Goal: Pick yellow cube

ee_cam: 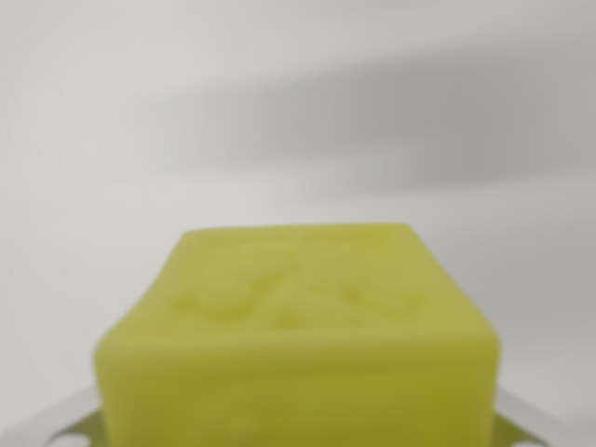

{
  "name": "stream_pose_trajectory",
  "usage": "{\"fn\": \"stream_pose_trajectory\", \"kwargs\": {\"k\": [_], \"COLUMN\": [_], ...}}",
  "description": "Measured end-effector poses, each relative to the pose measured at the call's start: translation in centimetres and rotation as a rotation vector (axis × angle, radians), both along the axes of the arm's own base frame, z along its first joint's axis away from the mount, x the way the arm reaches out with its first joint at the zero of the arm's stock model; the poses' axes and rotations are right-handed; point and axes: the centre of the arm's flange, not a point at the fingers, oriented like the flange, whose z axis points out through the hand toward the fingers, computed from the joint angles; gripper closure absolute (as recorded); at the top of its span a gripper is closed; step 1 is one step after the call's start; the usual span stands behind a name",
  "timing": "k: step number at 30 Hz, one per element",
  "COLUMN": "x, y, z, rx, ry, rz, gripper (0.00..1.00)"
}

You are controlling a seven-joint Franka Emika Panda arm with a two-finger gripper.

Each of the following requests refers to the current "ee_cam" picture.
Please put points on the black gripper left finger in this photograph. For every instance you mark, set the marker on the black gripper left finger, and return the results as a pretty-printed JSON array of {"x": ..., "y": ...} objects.
[{"x": 70, "y": 426}]

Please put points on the yellow cube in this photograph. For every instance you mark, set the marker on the yellow cube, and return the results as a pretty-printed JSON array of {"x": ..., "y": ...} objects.
[{"x": 298, "y": 344}]

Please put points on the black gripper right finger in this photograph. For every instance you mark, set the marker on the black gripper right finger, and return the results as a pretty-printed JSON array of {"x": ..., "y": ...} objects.
[{"x": 535, "y": 426}]

